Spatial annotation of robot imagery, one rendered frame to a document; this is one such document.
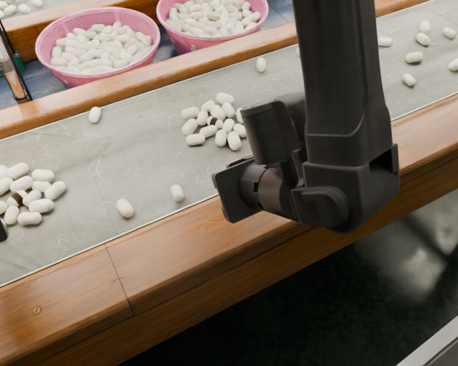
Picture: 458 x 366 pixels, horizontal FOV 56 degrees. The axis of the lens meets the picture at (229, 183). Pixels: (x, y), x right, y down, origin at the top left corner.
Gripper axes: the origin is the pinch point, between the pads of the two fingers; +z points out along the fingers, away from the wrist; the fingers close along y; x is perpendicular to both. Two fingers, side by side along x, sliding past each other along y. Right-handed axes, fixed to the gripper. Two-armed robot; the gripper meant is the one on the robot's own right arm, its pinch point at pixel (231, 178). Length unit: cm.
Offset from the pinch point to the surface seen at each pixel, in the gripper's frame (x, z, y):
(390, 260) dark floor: 60, 56, -65
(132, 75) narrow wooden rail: -20.1, 32.3, 1.7
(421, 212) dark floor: 53, 63, -89
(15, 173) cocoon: -9.7, 22.0, 27.7
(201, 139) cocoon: -5.1, 16.2, -2.6
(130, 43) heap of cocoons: -28, 46, -3
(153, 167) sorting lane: -3.2, 16.7, 6.9
